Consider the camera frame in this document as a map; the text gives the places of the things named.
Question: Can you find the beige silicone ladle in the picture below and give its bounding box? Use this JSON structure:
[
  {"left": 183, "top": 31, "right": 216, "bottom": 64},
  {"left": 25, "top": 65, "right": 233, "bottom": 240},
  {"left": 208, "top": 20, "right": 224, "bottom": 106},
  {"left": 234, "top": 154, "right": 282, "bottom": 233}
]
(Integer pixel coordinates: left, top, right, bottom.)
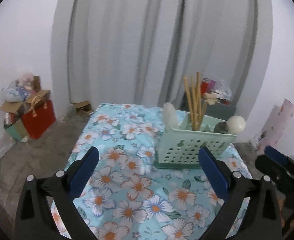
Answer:
[{"left": 226, "top": 115, "right": 246, "bottom": 135}]

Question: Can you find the wooden chopstick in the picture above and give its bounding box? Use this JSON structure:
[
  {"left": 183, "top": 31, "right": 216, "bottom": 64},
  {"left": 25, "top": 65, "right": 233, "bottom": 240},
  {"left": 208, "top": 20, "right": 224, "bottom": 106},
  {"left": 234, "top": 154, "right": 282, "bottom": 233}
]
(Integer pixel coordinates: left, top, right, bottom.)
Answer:
[
  {"left": 190, "top": 77, "right": 197, "bottom": 131},
  {"left": 197, "top": 100, "right": 208, "bottom": 130},
  {"left": 191, "top": 85, "right": 198, "bottom": 131},
  {"left": 196, "top": 71, "right": 201, "bottom": 130},
  {"left": 183, "top": 76, "right": 195, "bottom": 130}
]

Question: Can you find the beige silicone spatula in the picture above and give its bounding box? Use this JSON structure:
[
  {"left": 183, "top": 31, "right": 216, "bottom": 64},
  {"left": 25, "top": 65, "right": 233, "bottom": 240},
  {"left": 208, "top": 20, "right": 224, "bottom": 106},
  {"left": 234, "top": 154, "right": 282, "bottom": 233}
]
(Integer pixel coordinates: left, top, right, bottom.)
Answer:
[{"left": 162, "top": 102, "right": 179, "bottom": 131}]

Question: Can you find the pink floral paper roll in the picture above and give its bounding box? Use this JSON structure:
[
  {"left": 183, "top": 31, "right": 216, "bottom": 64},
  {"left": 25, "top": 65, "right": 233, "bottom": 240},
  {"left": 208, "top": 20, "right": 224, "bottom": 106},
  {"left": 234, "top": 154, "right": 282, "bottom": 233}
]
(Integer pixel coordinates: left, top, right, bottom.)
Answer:
[{"left": 257, "top": 99, "right": 294, "bottom": 154}]

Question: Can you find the teal gift box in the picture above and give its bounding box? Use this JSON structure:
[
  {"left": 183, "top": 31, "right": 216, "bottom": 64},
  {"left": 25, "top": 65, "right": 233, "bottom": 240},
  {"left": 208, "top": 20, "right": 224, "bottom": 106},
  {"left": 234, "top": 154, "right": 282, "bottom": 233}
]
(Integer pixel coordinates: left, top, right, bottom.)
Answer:
[{"left": 4, "top": 119, "right": 28, "bottom": 141}]

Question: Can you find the dark grey side cabinet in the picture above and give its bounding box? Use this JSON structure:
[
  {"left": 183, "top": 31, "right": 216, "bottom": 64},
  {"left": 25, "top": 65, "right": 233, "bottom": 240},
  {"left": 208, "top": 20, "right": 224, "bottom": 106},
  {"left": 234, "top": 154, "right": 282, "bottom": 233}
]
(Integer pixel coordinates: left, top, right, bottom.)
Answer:
[{"left": 179, "top": 90, "right": 238, "bottom": 120}]

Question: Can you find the floral blue tablecloth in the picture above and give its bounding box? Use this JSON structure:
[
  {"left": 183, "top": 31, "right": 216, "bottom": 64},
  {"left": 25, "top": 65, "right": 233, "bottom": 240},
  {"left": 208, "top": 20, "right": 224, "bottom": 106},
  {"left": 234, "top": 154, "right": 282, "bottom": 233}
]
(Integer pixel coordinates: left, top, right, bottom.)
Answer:
[{"left": 50, "top": 102, "right": 254, "bottom": 240}]

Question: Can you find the red gift bag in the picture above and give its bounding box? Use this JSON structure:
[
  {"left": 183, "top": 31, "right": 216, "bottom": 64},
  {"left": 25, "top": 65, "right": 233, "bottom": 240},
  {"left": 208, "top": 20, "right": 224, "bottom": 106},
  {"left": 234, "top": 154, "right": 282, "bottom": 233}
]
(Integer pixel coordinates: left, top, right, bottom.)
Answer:
[{"left": 22, "top": 95, "right": 56, "bottom": 140}]

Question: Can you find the brown paper roll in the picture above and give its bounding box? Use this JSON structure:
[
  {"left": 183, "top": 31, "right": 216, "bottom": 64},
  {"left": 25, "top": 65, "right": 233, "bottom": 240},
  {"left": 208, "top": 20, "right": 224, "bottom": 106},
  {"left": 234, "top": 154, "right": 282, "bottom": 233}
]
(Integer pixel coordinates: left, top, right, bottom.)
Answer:
[{"left": 203, "top": 93, "right": 218, "bottom": 105}]

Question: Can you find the mint green utensil holder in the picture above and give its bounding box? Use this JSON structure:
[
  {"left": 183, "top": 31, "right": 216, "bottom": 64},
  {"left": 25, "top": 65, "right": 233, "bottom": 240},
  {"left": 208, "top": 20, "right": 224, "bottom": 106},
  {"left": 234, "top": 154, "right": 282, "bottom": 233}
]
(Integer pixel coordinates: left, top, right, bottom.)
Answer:
[{"left": 155, "top": 114, "right": 237, "bottom": 169}]

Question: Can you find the white plastic bag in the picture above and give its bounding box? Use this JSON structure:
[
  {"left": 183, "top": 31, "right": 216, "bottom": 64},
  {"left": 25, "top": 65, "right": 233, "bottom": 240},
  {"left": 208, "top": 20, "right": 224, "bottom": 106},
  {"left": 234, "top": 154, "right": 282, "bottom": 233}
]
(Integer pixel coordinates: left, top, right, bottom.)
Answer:
[{"left": 214, "top": 80, "right": 232, "bottom": 100}]

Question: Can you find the purple cup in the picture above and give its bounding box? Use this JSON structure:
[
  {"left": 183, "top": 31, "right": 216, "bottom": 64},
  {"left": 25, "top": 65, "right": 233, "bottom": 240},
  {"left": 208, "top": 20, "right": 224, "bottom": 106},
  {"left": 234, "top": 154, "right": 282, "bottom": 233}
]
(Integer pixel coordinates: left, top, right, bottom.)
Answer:
[{"left": 208, "top": 80, "right": 216, "bottom": 91}]

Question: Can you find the small cardboard box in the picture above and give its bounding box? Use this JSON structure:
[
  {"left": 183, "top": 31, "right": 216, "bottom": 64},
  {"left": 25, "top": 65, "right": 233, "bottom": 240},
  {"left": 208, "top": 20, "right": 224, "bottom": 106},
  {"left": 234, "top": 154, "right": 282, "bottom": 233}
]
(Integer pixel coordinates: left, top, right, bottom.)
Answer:
[{"left": 72, "top": 100, "right": 94, "bottom": 115}]

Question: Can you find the red thermos bottle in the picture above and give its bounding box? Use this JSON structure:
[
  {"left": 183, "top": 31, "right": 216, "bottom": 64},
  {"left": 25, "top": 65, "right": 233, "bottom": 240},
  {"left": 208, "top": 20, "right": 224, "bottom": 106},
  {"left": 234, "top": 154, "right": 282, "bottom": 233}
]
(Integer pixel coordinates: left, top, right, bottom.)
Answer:
[{"left": 200, "top": 77, "right": 210, "bottom": 96}]

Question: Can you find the cardboard box with clutter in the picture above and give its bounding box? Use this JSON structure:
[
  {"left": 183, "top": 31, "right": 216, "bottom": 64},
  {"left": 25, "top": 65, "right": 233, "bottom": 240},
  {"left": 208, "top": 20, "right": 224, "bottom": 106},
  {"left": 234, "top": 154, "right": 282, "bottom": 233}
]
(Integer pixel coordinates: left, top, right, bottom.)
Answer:
[{"left": 0, "top": 72, "right": 50, "bottom": 114}]

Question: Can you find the grey curtain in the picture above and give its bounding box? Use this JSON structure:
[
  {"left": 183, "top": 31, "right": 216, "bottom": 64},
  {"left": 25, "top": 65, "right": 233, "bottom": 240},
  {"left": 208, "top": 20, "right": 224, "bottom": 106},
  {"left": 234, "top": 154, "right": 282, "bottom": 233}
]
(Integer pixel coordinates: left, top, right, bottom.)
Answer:
[{"left": 66, "top": 0, "right": 259, "bottom": 108}]

